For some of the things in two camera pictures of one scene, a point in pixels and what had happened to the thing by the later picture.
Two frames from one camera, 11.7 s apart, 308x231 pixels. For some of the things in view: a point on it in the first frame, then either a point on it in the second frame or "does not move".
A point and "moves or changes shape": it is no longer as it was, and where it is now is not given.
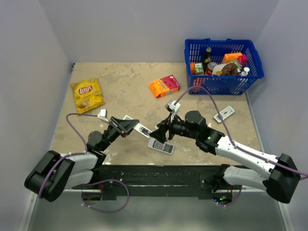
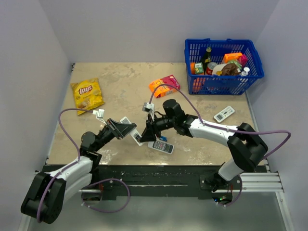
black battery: [145, 131] moves or changes shape
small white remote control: [224, 113] does not move
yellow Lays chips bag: [87, 94] does not move
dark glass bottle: [207, 59] does not move
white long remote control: [140, 128] moves or changes shape
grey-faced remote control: [165, 147] does not move
